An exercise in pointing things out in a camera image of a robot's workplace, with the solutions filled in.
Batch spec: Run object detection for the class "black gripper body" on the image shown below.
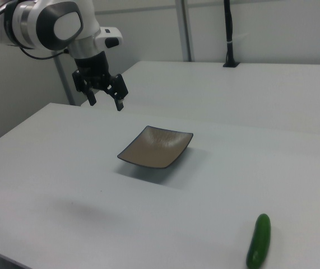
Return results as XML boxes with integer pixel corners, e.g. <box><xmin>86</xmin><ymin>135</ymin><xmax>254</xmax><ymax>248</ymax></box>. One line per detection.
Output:
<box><xmin>74</xmin><ymin>52</ymin><xmax>113</xmax><ymax>90</ymax></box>

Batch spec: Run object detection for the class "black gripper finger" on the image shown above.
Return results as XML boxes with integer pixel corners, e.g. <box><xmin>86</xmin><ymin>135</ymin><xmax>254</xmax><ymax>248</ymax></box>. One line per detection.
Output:
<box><xmin>103</xmin><ymin>73</ymin><xmax>129</xmax><ymax>112</ymax></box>
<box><xmin>72</xmin><ymin>70</ymin><xmax>98</xmax><ymax>106</ymax></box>

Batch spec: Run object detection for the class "green cucumber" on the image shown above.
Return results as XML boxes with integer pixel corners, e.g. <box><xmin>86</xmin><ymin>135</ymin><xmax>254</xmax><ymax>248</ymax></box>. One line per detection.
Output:
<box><xmin>245</xmin><ymin>213</ymin><xmax>272</xmax><ymax>269</ymax></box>

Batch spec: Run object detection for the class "square brown ceramic plate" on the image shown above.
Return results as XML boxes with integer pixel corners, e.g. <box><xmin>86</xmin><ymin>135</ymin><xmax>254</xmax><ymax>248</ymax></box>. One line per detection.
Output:
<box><xmin>117</xmin><ymin>125</ymin><xmax>194</xmax><ymax>169</ymax></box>

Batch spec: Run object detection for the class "black pole with flat base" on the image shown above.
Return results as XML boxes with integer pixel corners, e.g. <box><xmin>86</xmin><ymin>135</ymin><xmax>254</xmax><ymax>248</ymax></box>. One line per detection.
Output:
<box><xmin>222</xmin><ymin>0</ymin><xmax>241</xmax><ymax>68</ymax></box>

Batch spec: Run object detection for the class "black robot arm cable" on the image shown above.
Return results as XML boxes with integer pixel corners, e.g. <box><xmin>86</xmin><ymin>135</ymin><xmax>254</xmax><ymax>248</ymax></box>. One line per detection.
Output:
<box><xmin>18</xmin><ymin>46</ymin><xmax>69</xmax><ymax>60</ymax></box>

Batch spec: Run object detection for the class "grey aluminium partition post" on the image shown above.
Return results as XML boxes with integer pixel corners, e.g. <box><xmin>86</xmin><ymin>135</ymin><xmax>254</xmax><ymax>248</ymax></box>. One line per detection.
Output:
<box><xmin>176</xmin><ymin>0</ymin><xmax>192</xmax><ymax>62</ymax></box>

